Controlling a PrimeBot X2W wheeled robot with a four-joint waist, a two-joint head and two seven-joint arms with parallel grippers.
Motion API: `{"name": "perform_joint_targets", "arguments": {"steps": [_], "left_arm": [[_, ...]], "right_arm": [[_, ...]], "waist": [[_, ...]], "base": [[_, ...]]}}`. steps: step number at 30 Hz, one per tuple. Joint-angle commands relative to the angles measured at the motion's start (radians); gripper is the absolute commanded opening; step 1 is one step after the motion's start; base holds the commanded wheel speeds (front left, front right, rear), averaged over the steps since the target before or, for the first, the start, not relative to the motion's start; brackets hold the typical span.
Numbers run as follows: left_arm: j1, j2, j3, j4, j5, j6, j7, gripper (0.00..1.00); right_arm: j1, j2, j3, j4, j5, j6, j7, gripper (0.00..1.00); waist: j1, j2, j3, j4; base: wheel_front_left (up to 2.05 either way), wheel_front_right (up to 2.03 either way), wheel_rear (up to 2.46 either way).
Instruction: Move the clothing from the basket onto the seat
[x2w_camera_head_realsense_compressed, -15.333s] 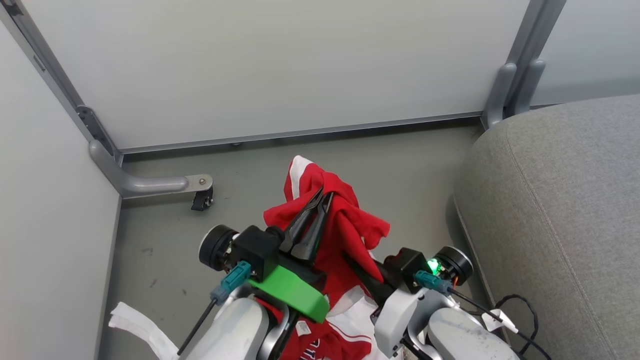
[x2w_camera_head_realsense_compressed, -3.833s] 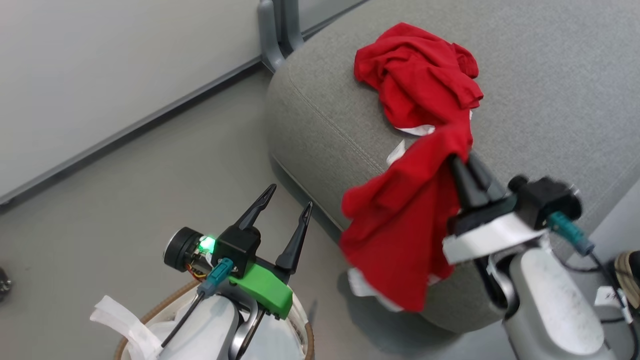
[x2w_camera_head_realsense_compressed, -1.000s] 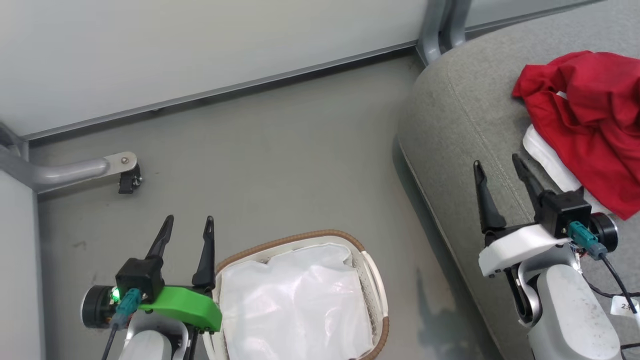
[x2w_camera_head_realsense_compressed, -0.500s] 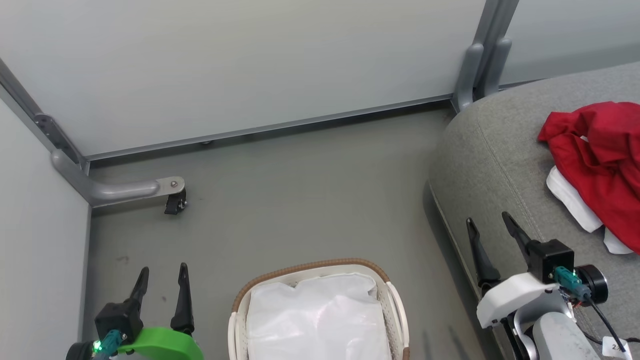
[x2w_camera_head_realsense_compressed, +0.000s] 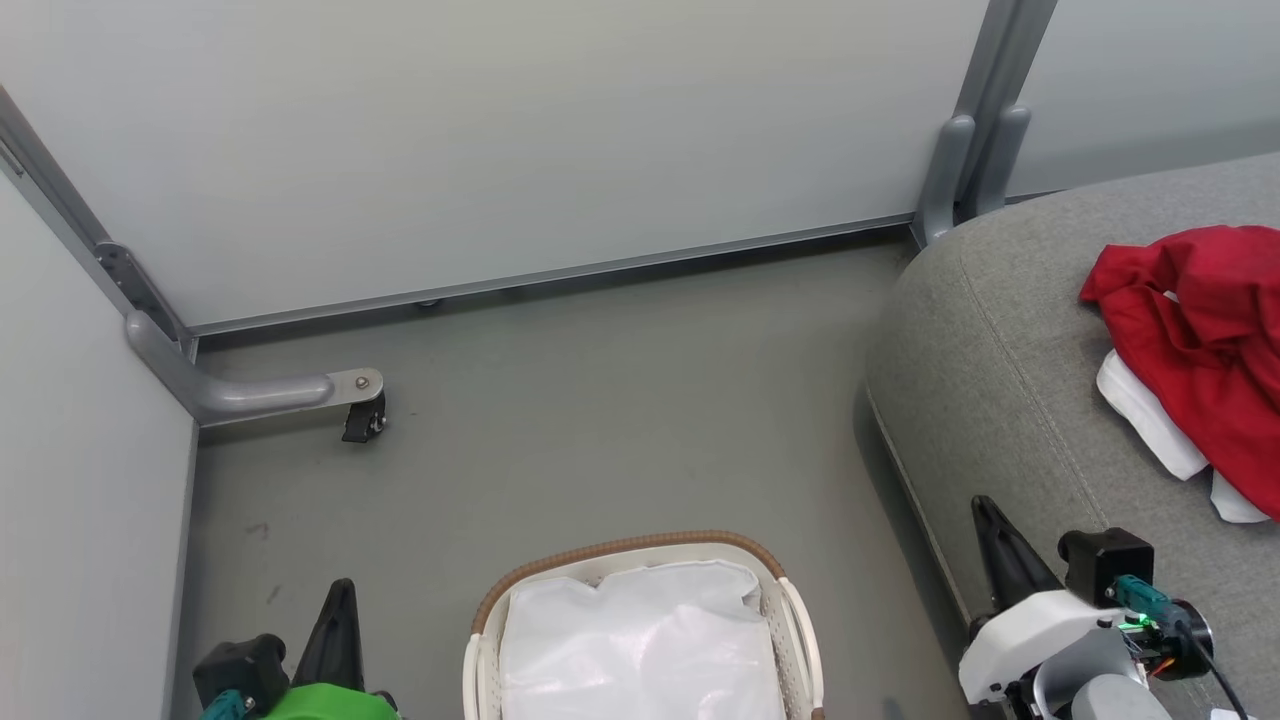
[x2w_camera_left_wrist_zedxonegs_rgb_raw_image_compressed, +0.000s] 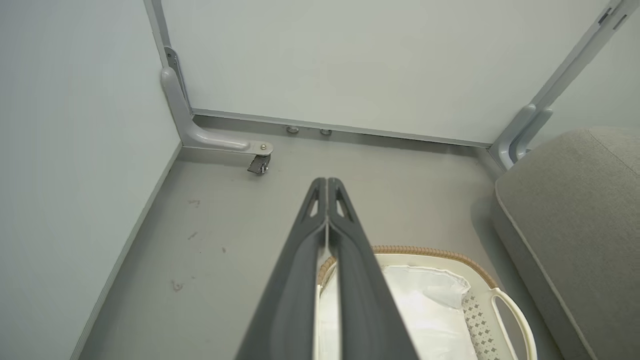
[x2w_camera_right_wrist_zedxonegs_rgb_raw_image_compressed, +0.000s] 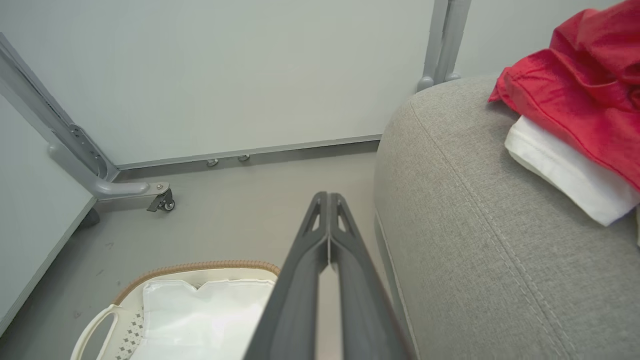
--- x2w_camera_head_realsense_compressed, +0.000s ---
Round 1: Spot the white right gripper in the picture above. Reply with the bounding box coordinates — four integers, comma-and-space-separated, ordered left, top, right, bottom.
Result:
958, 495, 1138, 707

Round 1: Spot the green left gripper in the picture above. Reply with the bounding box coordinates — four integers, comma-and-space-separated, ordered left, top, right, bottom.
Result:
260, 577, 404, 720

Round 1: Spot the red and white shirt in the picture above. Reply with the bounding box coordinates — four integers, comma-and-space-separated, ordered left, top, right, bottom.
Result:
1079, 225, 1280, 526

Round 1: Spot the grey fabric sofa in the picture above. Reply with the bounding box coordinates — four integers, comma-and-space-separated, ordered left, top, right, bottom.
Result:
865, 152, 1280, 720

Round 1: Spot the black caster wheel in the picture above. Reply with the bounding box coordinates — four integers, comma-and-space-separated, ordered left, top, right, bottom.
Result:
341, 393, 388, 445

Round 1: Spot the white laundry basket brown rim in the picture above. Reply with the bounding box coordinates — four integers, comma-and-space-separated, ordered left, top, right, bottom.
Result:
462, 530, 827, 720

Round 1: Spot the grey curved partition foot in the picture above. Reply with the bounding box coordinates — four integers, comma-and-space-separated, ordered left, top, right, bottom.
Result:
125, 310, 385, 428

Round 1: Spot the white cloth in basket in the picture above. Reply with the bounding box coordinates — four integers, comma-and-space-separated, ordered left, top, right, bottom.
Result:
498, 559, 787, 720

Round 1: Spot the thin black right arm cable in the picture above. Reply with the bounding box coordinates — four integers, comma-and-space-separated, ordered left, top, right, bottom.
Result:
1175, 598, 1253, 720

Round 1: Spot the grey partition bottom rail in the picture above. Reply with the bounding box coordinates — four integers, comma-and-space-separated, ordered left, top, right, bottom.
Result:
188, 214, 916, 337

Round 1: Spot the grey partition post with brackets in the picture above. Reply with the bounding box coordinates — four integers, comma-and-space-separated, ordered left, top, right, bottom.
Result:
910, 0, 1059, 247

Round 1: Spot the grey slanted partition post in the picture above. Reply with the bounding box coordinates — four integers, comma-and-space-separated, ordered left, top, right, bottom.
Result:
0, 88, 198, 353

